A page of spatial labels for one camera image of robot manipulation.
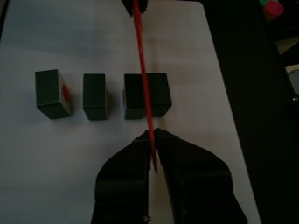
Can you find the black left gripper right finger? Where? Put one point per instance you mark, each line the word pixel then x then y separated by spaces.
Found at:
pixel 194 180

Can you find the dark sushi piece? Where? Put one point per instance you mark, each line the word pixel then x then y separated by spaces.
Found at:
pixel 133 96
pixel 48 90
pixel 159 93
pixel 95 96

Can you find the white cutting board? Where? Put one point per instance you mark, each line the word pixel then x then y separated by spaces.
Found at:
pixel 47 163

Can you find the green toy piece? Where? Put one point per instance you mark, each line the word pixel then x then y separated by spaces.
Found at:
pixel 263 2

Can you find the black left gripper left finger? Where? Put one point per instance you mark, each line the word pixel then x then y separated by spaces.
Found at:
pixel 123 180

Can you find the red toy knife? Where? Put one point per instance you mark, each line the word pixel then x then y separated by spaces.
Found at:
pixel 143 73

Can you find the pink toy cylinder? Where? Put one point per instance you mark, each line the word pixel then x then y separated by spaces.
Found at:
pixel 274 8

